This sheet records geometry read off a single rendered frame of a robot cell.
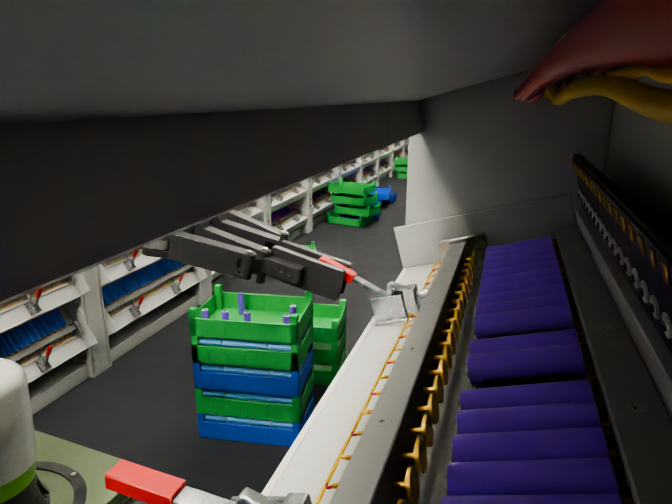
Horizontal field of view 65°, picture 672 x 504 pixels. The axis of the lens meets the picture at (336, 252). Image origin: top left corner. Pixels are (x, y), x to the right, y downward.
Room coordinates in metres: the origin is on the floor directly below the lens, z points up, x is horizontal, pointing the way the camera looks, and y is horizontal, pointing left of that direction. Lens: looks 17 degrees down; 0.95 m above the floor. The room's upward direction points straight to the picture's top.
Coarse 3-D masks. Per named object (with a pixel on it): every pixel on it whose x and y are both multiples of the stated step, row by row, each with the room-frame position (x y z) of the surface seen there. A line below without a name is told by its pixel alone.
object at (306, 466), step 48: (432, 240) 0.58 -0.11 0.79; (480, 240) 0.54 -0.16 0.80; (624, 288) 0.28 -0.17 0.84; (384, 336) 0.39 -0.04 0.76; (336, 384) 0.33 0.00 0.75; (384, 384) 0.31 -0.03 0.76; (336, 432) 0.26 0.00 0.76; (288, 480) 0.23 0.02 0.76; (336, 480) 0.22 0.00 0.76; (432, 480) 0.20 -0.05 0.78
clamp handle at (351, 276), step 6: (324, 258) 0.45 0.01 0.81; (330, 258) 0.45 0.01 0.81; (336, 264) 0.45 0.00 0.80; (348, 270) 0.45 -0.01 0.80; (348, 276) 0.44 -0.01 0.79; (354, 276) 0.44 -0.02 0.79; (348, 282) 0.44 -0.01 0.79; (354, 282) 0.44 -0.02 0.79; (360, 282) 0.44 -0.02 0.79; (366, 282) 0.44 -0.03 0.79; (366, 288) 0.43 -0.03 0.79; (372, 288) 0.43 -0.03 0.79; (378, 288) 0.44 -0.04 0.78; (390, 288) 0.43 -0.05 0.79; (378, 294) 0.43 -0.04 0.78; (384, 294) 0.43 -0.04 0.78; (390, 294) 0.43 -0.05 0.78
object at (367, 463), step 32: (448, 256) 0.50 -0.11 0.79; (448, 288) 0.41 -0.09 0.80; (416, 320) 0.35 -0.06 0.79; (416, 352) 0.30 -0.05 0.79; (416, 384) 0.26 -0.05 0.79; (384, 416) 0.23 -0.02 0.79; (416, 416) 0.25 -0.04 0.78; (384, 448) 0.20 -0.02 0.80; (352, 480) 0.18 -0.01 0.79; (384, 480) 0.19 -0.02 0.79
